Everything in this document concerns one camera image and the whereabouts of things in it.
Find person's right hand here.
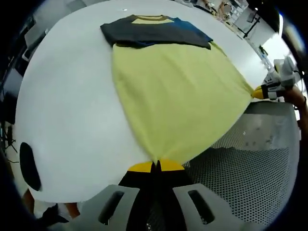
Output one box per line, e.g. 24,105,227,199
284,86,305,109

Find black monitor stand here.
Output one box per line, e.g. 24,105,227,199
242,9,263,39

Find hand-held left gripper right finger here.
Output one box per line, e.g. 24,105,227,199
156,158,244,231

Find yellow garment blue grey sleeves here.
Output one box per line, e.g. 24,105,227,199
100,14,256,167

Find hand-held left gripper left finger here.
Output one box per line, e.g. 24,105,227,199
69,161,157,231

